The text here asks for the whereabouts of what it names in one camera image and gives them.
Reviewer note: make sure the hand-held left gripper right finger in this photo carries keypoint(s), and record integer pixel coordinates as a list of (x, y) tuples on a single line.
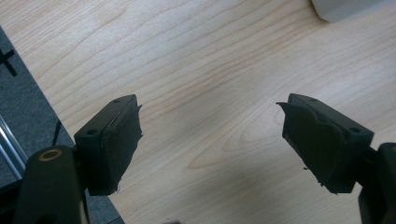
[(320, 146)]

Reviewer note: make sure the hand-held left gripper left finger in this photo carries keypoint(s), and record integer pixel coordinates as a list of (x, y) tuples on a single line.
[(106, 149)]

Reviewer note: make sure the white box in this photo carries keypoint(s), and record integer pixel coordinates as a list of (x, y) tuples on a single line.
[(345, 8)]

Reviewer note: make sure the silver metal rail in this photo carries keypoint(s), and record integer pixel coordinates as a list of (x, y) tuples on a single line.
[(9, 149)]

